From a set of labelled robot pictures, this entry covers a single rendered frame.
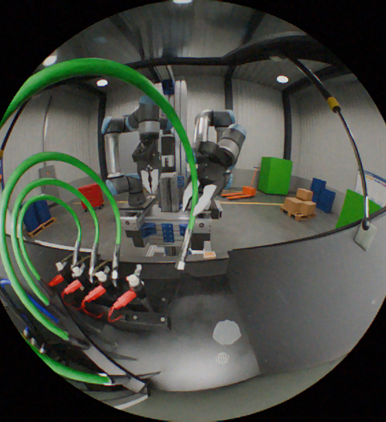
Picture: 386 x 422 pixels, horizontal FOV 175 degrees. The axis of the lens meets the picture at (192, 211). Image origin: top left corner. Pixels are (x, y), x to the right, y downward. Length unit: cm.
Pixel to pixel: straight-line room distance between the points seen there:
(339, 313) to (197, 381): 42
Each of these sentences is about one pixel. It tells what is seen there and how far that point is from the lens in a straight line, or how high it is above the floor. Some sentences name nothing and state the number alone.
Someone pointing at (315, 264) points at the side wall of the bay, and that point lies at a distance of 25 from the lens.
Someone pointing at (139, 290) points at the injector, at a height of 110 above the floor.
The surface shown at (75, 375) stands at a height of 122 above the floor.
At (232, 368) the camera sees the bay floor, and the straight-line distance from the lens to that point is 53.
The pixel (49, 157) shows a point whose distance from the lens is 22.
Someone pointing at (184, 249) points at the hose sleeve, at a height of 116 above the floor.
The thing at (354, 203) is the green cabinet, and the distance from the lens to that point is 314.
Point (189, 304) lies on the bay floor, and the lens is 56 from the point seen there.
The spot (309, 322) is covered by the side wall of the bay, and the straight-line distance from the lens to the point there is 30.
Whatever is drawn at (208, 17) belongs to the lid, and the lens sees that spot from 34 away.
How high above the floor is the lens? 134
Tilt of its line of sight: 24 degrees down
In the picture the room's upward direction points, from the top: straight up
